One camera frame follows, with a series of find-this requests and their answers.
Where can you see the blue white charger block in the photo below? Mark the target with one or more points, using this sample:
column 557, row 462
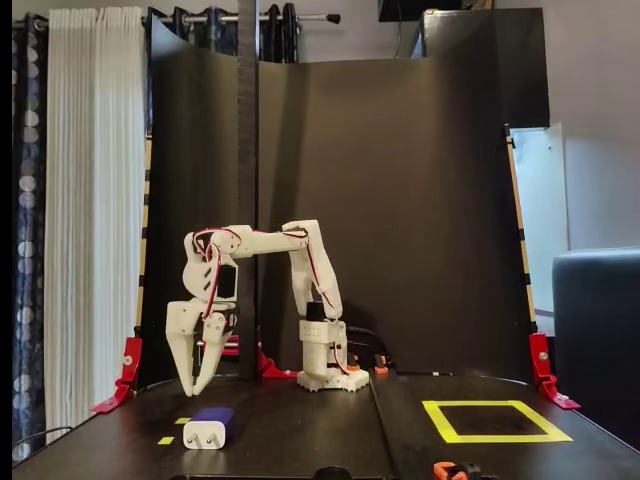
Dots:
column 207, row 435

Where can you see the red pole base bracket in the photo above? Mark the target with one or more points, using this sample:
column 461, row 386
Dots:
column 272, row 370

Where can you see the red corner clamp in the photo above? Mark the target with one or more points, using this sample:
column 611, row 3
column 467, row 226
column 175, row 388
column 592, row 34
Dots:
column 131, row 357
column 540, row 350

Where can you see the silver curtain rod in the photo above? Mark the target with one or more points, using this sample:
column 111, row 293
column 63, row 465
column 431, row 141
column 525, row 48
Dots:
column 312, row 19

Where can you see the black backdrop sheet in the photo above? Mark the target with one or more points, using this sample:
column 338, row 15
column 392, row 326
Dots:
column 400, row 200

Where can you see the white pleated curtain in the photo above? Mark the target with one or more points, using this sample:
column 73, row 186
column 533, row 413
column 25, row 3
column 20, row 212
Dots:
column 90, row 200

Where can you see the red C clamp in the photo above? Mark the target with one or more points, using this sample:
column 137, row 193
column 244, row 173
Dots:
column 235, row 347

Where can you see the orange black bar clamp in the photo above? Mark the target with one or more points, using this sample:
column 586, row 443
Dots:
column 442, row 470
column 382, row 370
column 354, row 367

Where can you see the dark bunched curtain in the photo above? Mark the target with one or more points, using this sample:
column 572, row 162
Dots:
column 280, row 35
column 200, row 35

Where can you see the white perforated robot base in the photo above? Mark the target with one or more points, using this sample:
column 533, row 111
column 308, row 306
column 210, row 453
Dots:
column 350, row 382

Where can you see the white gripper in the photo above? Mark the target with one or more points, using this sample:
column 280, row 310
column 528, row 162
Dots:
column 183, row 325

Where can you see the dark patterned curtain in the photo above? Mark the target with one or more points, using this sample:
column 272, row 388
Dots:
column 30, row 200

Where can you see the black vertical pole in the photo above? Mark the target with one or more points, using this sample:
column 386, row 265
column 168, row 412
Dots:
column 247, row 150

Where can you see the dark blue armchair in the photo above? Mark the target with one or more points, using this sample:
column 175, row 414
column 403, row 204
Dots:
column 600, row 325

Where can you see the yellow tape square outline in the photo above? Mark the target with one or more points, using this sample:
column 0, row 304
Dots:
column 500, row 439

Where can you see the small yellow tape marker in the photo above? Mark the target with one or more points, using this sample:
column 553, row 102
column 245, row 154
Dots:
column 165, row 440
column 182, row 420

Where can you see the white cabinet door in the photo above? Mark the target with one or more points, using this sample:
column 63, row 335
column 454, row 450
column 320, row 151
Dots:
column 542, row 200

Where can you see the yellow black striped strip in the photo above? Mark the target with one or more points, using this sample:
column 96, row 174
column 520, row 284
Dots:
column 524, row 250
column 145, row 220

